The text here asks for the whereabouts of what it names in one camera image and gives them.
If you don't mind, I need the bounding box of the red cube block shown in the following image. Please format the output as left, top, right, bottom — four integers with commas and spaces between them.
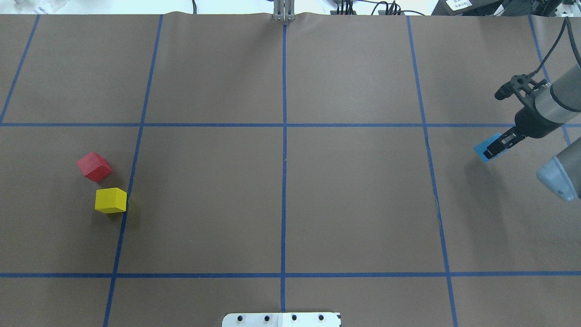
76, 152, 113, 183

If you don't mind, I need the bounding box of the yellow cube block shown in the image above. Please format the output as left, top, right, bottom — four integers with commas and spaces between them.
94, 188, 128, 214

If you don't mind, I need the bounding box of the blue cube block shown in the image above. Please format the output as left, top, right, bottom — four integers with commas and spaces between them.
473, 133, 507, 162

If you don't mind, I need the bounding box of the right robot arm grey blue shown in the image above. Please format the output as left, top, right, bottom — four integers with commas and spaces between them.
474, 65, 581, 202

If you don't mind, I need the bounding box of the white camera pole with base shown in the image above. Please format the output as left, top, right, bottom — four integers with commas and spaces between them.
222, 312, 342, 327

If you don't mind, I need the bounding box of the aluminium frame post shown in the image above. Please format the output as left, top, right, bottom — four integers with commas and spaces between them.
272, 0, 296, 23

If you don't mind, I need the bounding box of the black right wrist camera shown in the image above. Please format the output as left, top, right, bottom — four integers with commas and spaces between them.
494, 73, 548, 106

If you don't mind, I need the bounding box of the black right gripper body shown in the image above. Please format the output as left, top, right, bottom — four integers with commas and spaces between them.
514, 109, 552, 139

